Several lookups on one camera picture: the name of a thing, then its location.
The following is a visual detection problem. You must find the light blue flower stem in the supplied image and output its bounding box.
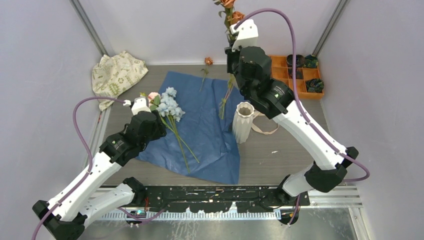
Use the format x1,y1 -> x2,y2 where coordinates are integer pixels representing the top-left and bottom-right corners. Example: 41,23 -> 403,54
152,87 -> 200,174

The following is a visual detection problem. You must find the single small orange rose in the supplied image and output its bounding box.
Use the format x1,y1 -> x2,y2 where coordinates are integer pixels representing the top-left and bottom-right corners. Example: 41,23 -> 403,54
199,57 -> 214,92

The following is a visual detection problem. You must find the beige printed ribbon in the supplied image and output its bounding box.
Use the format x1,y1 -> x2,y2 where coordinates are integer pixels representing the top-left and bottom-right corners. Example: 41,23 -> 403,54
251,110 -> 279,136

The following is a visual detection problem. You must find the orange rose stem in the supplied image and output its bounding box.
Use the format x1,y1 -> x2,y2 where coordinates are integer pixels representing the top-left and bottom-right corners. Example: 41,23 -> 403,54
213,0 -> 246,120

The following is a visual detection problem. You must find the blue wrapping paper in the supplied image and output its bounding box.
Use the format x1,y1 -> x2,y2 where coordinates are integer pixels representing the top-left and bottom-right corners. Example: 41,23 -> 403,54
137,71 -> 244,185

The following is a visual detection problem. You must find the pink rose stem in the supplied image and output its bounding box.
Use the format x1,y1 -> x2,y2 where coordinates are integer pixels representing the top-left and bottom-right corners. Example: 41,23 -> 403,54
140,92 -> 162,111

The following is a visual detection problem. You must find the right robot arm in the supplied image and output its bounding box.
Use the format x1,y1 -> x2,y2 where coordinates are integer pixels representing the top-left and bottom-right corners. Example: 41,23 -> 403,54
224,46 -> 359,206

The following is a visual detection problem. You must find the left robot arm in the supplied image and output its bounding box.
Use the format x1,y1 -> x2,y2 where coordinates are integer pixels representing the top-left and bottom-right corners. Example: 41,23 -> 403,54
32,110 -> 166,240

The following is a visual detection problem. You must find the white ribbed vase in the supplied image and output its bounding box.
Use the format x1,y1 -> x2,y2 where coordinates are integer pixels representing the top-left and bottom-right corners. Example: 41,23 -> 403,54
232,101 -> 255,144

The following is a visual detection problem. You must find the dark fabric piece middle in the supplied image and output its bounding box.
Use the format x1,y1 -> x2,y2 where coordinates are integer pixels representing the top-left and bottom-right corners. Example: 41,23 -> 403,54
287,67 -> 304,80

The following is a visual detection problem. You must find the dark rolled fabric top-left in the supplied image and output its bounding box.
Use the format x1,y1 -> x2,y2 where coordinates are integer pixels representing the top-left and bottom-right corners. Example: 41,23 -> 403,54
286,54 -> 306,68

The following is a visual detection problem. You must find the orange compartment tray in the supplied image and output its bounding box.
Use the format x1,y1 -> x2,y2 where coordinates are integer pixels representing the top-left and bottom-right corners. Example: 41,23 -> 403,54
270,55 -> 325,100

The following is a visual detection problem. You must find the dark rolled fabric top-right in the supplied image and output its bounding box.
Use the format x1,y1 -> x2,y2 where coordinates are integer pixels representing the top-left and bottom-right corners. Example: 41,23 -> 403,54
303,54 -> 319,69

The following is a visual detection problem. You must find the cream patterned cloth bag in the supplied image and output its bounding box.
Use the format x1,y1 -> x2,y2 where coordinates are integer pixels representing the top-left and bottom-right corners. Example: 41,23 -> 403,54
91,50 -> 149,99

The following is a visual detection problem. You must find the dark rolled fabric bottom-right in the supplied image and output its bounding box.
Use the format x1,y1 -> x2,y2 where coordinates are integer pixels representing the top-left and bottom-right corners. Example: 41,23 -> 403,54
305,78 -> 325,93

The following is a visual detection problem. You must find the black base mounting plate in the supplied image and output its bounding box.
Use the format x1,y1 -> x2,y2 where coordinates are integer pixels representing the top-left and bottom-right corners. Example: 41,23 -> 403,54
125,185 -> 296,213

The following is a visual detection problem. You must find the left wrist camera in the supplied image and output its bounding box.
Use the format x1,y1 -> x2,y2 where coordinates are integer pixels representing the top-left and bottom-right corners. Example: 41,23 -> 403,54
122,96 -> 151,116

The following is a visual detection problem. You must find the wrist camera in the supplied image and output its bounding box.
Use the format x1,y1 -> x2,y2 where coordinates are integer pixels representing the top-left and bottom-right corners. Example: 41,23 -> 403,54
122,96 -> 151,116
230,19 -> 259,52

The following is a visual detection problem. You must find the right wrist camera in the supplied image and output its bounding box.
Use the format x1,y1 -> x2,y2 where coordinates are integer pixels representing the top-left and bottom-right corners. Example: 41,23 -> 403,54
230,19 -> 259,52

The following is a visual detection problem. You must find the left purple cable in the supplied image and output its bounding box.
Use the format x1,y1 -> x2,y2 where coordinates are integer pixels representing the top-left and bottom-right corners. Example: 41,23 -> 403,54
31,96 -> 168,240

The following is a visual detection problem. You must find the purple cable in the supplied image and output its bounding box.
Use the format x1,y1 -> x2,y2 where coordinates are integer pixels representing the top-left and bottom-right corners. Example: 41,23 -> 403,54
31,96 -> 168,240
234,8 -> 371,226

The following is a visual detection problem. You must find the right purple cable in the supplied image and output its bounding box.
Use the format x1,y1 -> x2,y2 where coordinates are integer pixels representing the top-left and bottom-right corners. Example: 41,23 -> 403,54
234,8 -> 371,226

